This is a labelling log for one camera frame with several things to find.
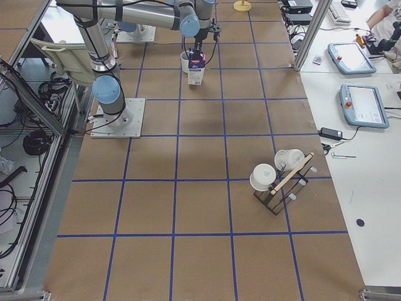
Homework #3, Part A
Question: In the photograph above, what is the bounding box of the blue white milk carton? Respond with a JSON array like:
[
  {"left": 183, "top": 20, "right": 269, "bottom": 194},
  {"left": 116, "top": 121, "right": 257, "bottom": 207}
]
[{"left": 187, "top": 50, "right": 206, "bottom": 85}]

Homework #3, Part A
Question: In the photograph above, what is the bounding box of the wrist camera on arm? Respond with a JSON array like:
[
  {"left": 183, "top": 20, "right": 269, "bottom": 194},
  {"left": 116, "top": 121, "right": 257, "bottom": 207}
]
[{"left": 209, "top": 22, "right": 221, "bottom": 41}]

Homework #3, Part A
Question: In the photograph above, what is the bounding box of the white HOME mug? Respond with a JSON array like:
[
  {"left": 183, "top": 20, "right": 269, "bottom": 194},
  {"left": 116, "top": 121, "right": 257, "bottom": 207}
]
[{"left": 180, "top": 51, "right": 189, "bottom": 73}]

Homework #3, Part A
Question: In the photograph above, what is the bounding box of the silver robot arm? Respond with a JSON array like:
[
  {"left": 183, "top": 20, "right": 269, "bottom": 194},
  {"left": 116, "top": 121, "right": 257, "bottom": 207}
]
[
  {"left": 117, "top": 21, "right": 147, "bottom": 36},
  {"left": 56, "top": 1, "right": 214, "bottom": 128}
]

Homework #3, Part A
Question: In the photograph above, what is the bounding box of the white mug on rack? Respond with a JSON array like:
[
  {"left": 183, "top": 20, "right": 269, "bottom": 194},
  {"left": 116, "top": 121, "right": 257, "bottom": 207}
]
[
  {"left": 274, "top": 149, "right": 305, "bottom": 171},
  {"left": 249, "top": 163, "right": 276, "bottom": 192}
]

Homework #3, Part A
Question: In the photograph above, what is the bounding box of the black wire mug rack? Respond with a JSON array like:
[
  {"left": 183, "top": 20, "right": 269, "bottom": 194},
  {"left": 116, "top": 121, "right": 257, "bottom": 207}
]
[{"left": 253, "top": 165, "right": 309, "bottom": 216}]

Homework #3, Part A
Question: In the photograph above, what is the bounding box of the wooden mug tree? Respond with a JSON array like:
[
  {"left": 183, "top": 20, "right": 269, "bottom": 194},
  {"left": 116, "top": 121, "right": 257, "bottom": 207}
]
[{"left": 233, "top": 0, "right": 252, "bottom": 12}]

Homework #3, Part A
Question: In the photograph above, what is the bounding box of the white mug on rack rear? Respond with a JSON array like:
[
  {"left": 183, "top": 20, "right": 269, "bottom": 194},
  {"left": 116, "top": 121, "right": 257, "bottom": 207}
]
[{"left": 274, "top": 149, "right": 305, "bottom": 171}]

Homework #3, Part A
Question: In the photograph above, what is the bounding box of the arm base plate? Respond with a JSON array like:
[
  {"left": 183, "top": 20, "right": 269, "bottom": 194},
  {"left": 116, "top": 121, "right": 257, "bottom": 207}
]
[
  {"left": 90, "top": 98, "right": 145, "bottom": 139},
  {"left": 117, "top": 24, "right": 156, "bottom": 43}
]

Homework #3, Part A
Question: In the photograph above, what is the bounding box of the small remote control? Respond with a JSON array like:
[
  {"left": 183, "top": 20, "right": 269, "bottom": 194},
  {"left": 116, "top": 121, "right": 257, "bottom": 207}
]
[{"left": 313, "top": 55, "right": 323, "bottom": 65}]

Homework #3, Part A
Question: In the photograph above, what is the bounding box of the black power adapter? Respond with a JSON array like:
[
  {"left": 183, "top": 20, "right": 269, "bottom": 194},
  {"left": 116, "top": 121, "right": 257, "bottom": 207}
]
[{"left": 318, "top": 127, "right": 343, "bottom": 141}]

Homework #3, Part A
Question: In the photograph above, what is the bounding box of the far teach pendant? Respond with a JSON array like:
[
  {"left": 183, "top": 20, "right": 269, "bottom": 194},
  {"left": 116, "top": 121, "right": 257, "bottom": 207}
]
[{"left": 328, "top": 42, "right": 377, "bottom": 75}]

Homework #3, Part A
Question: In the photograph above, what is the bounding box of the teach pendant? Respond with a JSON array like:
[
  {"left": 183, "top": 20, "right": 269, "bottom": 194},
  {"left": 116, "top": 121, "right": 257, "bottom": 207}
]
[
  {"left": 339, "top": 84, "right": 389, "bottom": 129},
  {"left": 328, "top": 42, "right": 377, "bottom": 75}
]

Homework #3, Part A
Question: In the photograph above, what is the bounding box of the hex key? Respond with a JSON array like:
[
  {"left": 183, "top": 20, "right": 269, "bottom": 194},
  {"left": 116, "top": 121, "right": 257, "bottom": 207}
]
[{"left": 331, "top": 152, "right": 357, "bottom": 159}]

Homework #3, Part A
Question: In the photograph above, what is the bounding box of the white mug on rack front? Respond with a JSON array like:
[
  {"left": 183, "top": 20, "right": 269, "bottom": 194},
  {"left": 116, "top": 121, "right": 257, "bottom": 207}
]
[{"left": 249, "top": 163, "right": 276, "bottom": 192}]

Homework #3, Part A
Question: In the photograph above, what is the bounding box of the aluminium frame post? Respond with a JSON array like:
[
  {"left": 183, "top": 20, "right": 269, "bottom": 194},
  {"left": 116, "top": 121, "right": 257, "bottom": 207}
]
[{"left": 293, "top": 0, "right": 331, "bottom": 71}]

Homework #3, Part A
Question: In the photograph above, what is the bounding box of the near teach pendant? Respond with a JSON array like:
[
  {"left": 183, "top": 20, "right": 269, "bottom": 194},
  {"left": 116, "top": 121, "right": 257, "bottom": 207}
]
[{"left": 339, "top": 84, "right": 389, "bottom": 129}]

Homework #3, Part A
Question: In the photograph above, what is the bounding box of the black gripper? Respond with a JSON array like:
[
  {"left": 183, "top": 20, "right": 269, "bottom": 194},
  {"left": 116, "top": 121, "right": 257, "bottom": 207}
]
[{"left": 194, "top": 28, "right": 208, "bottom": 50}]

